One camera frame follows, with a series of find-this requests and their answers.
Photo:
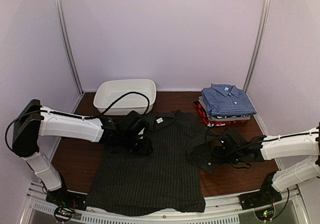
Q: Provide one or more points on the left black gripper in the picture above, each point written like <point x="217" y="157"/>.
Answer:
<point x="144" y="150"/>

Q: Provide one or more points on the left aluminium frame post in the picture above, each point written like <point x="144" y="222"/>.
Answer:
<point x="67" y="46"/>

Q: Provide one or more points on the black pinstriped long sleeve shirt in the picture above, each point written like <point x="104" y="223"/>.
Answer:
<point x="169" y="178"/>

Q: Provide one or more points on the white plastic tub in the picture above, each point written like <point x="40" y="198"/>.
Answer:
<point x="142" y="99"/>

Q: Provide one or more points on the grey folded shirt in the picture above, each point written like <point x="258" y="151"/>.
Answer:
<point x="223" y="118"/>

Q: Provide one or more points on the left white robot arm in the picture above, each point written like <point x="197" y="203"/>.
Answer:
<point x="36" y="120"/>

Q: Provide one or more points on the right aluminium frame post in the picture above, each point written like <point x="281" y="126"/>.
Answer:
<point x="264" y="15"/>

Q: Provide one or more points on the blue checked folded shirt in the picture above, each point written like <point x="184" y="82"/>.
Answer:
<point x="227" y="100"/>

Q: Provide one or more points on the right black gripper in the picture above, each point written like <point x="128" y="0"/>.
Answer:
<point x="219" y="150"/>

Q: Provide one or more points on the aluminium frame post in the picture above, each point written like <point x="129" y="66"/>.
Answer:
<point x="264" y="15"/>
<point x="67" y="46"/>

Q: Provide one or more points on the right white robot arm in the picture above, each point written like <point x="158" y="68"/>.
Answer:
<point x="270" y="147"/>

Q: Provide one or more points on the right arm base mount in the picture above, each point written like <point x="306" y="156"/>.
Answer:
<point x="263" y="201"/>

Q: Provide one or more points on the red black folded shirt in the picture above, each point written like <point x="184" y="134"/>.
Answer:
<point x="215" y="123"/>

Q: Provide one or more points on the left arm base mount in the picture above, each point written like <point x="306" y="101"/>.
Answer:
<point x="67" y="202"/>

